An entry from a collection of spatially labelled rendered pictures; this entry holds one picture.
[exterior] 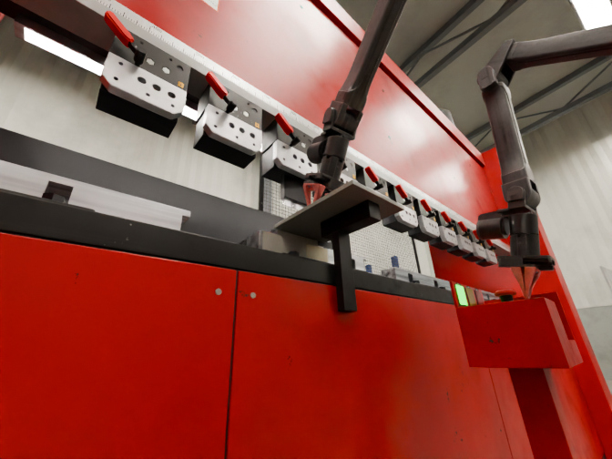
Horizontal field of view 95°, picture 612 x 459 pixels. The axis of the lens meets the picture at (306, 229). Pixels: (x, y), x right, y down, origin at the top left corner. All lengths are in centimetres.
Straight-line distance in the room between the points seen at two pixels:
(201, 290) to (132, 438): 18
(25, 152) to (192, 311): 90
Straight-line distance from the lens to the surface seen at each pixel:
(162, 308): 43
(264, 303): 49
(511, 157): 92
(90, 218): 44
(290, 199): 81
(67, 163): 121
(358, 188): 56
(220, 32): 99
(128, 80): 72
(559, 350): 69
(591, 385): 265
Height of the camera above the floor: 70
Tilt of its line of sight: 23 degrees up
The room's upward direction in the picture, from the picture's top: 2 degrees counter-clockwise
